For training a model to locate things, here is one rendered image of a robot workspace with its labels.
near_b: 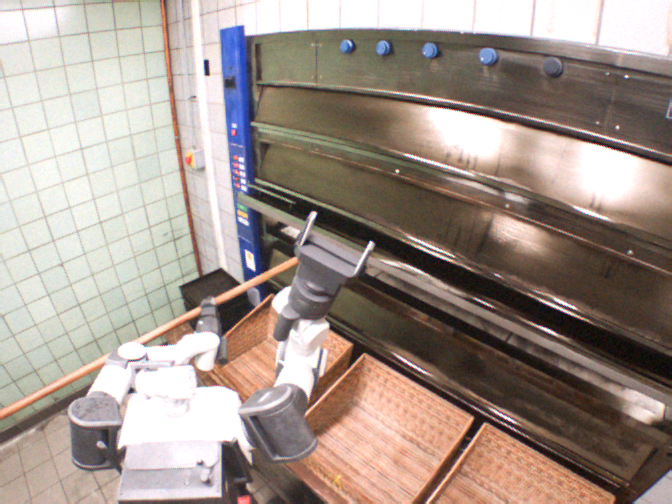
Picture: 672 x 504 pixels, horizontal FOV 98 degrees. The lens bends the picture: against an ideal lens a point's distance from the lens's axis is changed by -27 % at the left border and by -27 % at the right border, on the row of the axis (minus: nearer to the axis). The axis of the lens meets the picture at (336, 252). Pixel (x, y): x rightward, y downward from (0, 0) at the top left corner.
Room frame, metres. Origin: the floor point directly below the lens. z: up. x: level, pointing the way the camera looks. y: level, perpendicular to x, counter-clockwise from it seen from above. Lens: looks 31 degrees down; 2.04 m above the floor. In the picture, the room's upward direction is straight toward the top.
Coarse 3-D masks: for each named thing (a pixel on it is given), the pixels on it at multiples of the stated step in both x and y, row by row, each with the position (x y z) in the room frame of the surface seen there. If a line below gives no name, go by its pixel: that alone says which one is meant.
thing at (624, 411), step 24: (288, 240) 1.55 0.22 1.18; (360, 288) 1.23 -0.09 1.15; (384, 288) 1.18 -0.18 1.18; (408, 312) 1.07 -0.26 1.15; (432, 312) 1.03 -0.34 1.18; (456, 336) 0.93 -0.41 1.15; (480, 336) 0.89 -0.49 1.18; (504, 360) 0.80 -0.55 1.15; (528, 360) 0.76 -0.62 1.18; (552, 384) 0.67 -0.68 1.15; (576, 384) 0.64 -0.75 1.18; (600, 408) 0.56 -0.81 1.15; (624, 408) 0.52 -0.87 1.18; (648, 432) 0.44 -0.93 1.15
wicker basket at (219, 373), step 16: (256, 320) 1.49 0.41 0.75; (272, 320) 1.53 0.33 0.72; (224, 336) 1.33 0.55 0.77; (240, 336) 1.40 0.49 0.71; (256, 336) 1.47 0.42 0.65; (272, 336) 1.50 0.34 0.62; (336, 336) 1.27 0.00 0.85; (240, 352) 1.38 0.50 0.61; (256, 352) 1.41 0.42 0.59; (272, 352) 1.42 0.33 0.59; (336, 352) 1.24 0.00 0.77; (224, 368) 1.28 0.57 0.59; (240, 368) 1.29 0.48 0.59; (256, 368) 1.30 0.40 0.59; (272, 368) 1.30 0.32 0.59; (336, 368) 1.14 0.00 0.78; (224, 384) 1.14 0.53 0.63; (240, 384) 1.18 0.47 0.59; (272, 384) 1.19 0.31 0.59; (320, 384) 1.07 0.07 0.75; (240, 400) 1.05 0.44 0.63
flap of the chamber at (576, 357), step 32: (288, 224) 1.28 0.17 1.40; (320, 224) 1.26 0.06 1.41; (352, 224) 1.30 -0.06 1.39; (416, 256) 1.06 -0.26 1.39; (480, 288) 0.87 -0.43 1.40; (544, 320) 0.71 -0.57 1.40; (576, 320) 0.72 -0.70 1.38; (608, 352) 0.56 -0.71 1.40; (640, 352) 0.56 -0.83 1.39; (640, 384) 0.44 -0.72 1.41
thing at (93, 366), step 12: (288, 264) 1.31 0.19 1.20; (264, 276) 1.22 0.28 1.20; (240, 288) 1.14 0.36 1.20; (216, 300) 1.07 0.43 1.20; (192, 312) 0.99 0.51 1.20; (168, 324) 0.92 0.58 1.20; (180, 324) 0.94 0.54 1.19; (144, 336) 0.85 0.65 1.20; (156, 336) 0.87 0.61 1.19; (96, 360) 0.72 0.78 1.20; (72, 372) 0.66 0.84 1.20; (84, 372) 0.67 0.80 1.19; (60, 384) 0.61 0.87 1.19; (36, 396) 0.55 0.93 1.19; (12, 408) 0.49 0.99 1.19; (0, 420) 0.45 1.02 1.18
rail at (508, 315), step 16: (240, 192) 1.52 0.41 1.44; (272, 208) 1.35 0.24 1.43; (304, 224) 1.23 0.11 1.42; (336, 240) 1.12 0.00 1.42; (352, 240) 1.09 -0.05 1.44; (384, 256) 0.99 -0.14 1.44; (416, 272) 0.91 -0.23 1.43; (448, 288) 0.83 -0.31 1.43; (480, 304) 0.76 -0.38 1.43; (512, 320) 0.69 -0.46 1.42; (528, 320) 0.68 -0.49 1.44; (544, 336) 0.63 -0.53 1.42; (560, 336) 0.61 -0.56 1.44; (576, 352) 0.56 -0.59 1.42; (592, 352) 0.54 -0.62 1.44; (624, 368) 0.48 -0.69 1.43; (656, 384) 0.42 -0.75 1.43
